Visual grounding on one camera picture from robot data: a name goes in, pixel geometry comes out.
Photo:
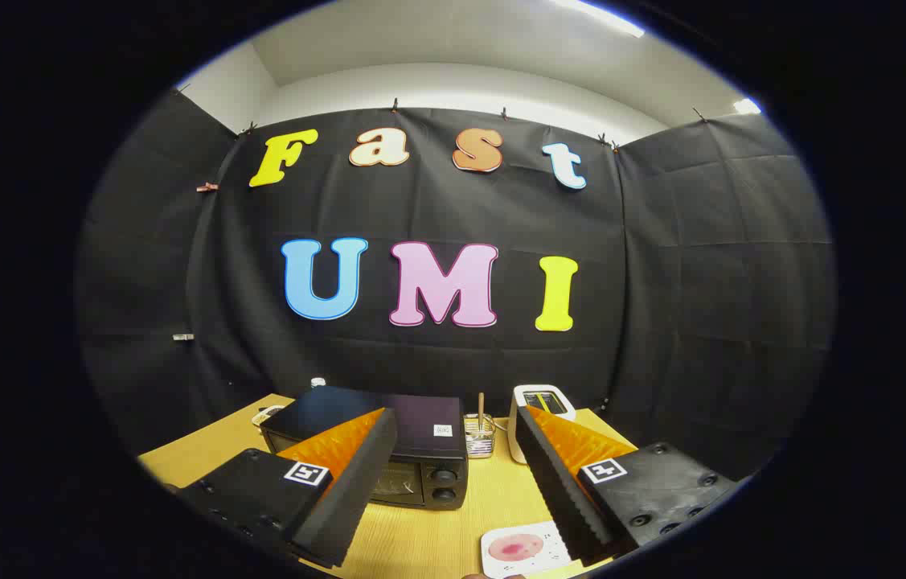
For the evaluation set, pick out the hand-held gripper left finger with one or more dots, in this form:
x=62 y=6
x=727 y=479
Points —
x=356 y=482

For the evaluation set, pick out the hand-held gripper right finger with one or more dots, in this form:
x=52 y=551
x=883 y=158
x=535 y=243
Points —
x=553 y=482

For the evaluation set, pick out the white square plate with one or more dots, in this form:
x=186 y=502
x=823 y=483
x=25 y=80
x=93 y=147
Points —
x=547 y=553

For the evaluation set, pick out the pink ham slice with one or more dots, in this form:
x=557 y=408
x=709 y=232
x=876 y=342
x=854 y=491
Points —
x=515 y=548

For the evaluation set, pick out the black toaster oven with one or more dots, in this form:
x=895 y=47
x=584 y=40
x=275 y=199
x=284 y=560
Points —
x=420 y=426

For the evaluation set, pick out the cream pop-up toaster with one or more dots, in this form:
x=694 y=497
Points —
x=514 y=441

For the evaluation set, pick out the clear glass jar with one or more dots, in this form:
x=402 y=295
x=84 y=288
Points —
x=481 y=444

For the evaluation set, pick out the wooden stick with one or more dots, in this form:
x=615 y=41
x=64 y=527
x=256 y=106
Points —
x=481 y=406

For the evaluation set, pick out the small white dish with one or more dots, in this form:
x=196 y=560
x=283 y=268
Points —
x=266 y=415

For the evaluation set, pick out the black backdrop cloth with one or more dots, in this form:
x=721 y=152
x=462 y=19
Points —
x=436 y=209

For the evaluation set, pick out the small ceiling light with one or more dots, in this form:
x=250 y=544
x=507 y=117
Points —
x=747 y=106

